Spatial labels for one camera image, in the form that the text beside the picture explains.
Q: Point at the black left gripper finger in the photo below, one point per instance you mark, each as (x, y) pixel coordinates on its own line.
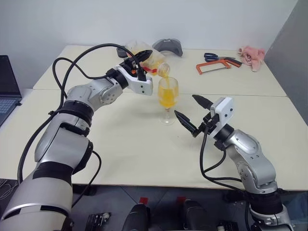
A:
(144, 55)

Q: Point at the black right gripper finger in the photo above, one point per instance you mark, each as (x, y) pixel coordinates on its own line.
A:
(204, 103)
(186, 121)

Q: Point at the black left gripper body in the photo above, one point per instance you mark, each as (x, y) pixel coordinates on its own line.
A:
(131, 65)

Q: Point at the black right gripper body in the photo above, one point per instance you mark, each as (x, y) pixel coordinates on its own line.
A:
(208, 122)

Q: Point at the clear bottle with orange juice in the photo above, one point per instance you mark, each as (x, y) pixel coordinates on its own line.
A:
(156, 59)

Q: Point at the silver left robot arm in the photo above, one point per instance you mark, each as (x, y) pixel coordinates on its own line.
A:
(62, 149)

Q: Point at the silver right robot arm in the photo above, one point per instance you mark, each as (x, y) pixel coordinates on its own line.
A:
(255, 158)

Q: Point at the clear wine glass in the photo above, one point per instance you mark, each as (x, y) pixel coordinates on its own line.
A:
(168, 93)

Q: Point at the orange hacksaw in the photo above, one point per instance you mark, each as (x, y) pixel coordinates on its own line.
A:
(199, 68)

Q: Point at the pink plush cloth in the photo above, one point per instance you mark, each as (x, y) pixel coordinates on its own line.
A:
(252, 56)

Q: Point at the grey partition panel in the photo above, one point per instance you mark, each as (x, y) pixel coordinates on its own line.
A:
(291, 55)

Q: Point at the dark laptop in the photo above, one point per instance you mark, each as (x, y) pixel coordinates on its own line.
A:
(7, 86)

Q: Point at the small dark metal mechanism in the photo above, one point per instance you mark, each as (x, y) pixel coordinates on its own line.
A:
(97, 221)

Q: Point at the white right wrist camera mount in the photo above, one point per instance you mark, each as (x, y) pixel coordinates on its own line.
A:
(223, 110)

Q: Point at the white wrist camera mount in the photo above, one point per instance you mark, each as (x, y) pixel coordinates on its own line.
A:
(142, 85)
(223, 110)

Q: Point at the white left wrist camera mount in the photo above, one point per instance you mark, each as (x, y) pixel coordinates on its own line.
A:
(142, 85)

